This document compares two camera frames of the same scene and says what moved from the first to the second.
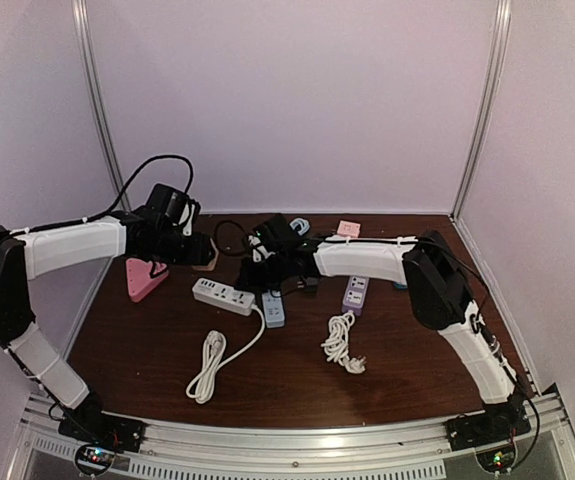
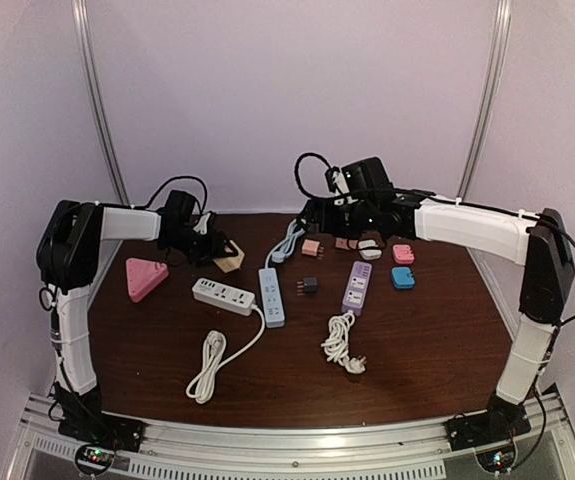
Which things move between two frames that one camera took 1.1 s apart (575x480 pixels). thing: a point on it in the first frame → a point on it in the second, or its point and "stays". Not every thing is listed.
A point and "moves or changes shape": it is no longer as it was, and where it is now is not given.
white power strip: [224, 296] stays
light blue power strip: [273, 310] stays
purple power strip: [354, 297] stays
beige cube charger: [213, 261] moves or changes shape
